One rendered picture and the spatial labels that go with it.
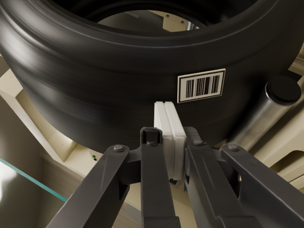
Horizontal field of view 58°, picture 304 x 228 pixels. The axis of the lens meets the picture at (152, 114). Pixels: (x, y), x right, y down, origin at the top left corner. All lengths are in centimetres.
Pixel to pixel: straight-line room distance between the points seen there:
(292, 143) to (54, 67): 33
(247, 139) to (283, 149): 7
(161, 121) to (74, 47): 21
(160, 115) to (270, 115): 25
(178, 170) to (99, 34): 24
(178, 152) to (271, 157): 32
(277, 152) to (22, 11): 41
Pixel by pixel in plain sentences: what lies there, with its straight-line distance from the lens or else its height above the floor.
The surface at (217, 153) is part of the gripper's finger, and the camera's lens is 16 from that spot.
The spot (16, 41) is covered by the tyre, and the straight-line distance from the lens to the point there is 43.
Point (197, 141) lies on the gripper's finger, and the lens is 16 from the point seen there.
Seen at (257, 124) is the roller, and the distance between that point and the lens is 44.
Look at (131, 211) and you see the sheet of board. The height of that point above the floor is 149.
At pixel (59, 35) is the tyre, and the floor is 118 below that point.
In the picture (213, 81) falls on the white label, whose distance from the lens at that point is 35.
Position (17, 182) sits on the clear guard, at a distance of 114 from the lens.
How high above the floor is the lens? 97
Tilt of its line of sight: 11 degrees up
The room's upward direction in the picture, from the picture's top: 63 degrees counter-clockwise
